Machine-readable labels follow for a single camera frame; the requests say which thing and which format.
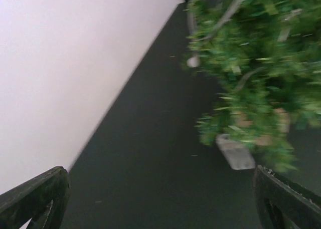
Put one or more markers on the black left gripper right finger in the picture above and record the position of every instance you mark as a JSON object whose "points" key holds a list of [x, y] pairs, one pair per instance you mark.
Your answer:
{"points": [[282, 203]]}

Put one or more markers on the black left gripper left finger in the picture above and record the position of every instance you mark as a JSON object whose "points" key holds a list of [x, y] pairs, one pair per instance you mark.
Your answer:
{"points": [[39, 202]]}

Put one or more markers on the small green christmas tree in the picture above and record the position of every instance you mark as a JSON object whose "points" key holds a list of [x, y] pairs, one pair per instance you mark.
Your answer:
{"points": [[281, 35]]}

